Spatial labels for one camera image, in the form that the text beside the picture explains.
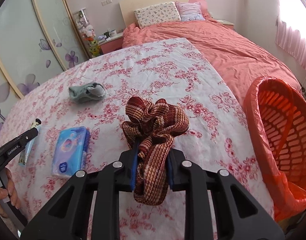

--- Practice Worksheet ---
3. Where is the blue tissue pack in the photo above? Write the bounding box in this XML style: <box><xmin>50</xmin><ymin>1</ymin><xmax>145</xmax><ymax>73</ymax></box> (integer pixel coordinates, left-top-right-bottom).
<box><xmin>51</xmin><ymin>126</ymin><xmax>90</xmax><ymax>178</ymax></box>

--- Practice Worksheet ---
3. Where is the wall power outlet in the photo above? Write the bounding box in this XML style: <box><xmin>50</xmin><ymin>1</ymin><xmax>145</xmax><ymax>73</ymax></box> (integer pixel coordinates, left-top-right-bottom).
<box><xmin>101</xmin><ymin>0</ymin><xmax>112</xmax><ymax>6</ymax></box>

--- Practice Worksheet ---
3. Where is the grey-green sock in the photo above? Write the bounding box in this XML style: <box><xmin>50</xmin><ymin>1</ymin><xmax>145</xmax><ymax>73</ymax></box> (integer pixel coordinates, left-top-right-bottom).
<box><xmin>69</xmin><ymin>82</ymin><xmax>106</xmax><ymax>103</ymax></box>

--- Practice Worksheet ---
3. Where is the salmon pink bed duvet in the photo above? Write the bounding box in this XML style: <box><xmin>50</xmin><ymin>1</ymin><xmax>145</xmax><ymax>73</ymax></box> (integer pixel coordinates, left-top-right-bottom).
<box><xmin>122</xmin><ymin>20</ymin><xmax>301</xmax><ymax>105</ymax></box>

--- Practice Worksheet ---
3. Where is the orange plastic laundry basket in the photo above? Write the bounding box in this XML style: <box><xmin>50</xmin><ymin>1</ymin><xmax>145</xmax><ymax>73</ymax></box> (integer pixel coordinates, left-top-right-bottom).
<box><xmin>244</xmin><ymin>76</ymin><xmax>306</xmax><ymax>222</ymax></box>

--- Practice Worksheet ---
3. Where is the pink white nightstand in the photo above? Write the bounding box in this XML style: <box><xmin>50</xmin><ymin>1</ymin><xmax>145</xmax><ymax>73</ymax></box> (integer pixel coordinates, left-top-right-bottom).
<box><xmin>99</xmin><ymin>33</ymin><xmax>123</xmax><ymax>55</ymax></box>

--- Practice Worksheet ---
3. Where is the white mug on nightstand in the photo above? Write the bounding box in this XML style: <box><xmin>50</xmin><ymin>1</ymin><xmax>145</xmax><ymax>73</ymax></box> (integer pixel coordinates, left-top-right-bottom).
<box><xmin>109</xmin><ymin>30</ymin><xmax>117</xmax><ymax>37</ymax></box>

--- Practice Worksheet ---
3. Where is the floral red white tablecloth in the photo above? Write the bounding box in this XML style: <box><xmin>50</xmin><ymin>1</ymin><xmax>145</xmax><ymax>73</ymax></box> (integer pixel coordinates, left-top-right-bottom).
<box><xmin>0</xmin><ymin>38</ymin><xmax>274</xmax><ymax>219</ymax></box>

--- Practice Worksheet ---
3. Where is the right side nightstand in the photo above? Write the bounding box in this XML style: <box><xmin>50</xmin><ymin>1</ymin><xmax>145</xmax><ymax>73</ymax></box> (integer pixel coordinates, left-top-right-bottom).
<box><xmin>216</xmin><ymin>19</ymin><xmax>234</xmax><ymax>30</ymax></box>

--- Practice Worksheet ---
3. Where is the floral cream pillow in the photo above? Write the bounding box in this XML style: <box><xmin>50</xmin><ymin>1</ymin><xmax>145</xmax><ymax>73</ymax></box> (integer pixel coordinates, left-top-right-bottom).
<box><xmin>134</xmin><ymin>2</ymin><xmax>181</xmax><ymax>29</ymax></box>

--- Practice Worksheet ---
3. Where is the pink striped pillow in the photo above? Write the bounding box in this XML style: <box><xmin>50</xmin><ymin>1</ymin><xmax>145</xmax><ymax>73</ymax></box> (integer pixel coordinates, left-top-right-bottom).
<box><xmin>175</xmin><ymin>2</ymin><xmax>205</xmax><ymax>22</ymax></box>

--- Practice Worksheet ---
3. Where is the red plaid scrunchie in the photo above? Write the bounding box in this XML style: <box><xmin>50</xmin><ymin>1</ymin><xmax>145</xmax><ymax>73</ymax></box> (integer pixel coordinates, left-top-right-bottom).
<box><xmin>121</xmin><ymin>96</ymin><xmax>189</xmax><ymax>206</ymax></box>

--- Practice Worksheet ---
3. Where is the green frog plush toy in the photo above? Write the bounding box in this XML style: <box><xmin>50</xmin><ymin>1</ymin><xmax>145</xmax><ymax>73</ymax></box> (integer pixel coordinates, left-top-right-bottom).
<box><xmin>89</xmin><ymin>40</ymin><xmax>102</xmax><ymax>57</ymax></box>

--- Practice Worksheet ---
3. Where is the person's left hand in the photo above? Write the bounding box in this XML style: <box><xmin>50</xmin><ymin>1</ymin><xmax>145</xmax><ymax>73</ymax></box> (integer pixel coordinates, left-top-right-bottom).
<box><xmin>0</xmin><ymin>168</ymin><xmax>21</xmax><ymax>218</ymax></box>

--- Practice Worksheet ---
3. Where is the pink window curtain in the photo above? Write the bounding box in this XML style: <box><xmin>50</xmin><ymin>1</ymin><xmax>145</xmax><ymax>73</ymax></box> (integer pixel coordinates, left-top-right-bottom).
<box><xmin>276</xmin><ymin>0</ymin><xmax>306</xmax><ymax>70</ymax></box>

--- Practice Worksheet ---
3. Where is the glass sliding wardrobe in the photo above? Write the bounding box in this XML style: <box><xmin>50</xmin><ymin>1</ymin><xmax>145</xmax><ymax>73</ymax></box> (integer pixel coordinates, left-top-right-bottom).
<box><xmin>0</xmin><ymin>0</ymin><xmax>87</xmax><ymax>130</ymax></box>

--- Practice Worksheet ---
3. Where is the beige pink headboard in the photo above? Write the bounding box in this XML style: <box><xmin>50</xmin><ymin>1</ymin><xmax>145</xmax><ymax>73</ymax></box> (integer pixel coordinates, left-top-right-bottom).
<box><xmin>119</xmin><ymin>0</ymin><xmax>210</xmax><ymax>28</ymax></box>

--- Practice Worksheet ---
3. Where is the plush toy display tube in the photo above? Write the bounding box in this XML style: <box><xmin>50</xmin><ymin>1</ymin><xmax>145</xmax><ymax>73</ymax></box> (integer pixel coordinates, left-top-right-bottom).
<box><xmin>72</xmin><ymin>8</ymin><xmax>102</xmax><ymax>58</ymax></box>

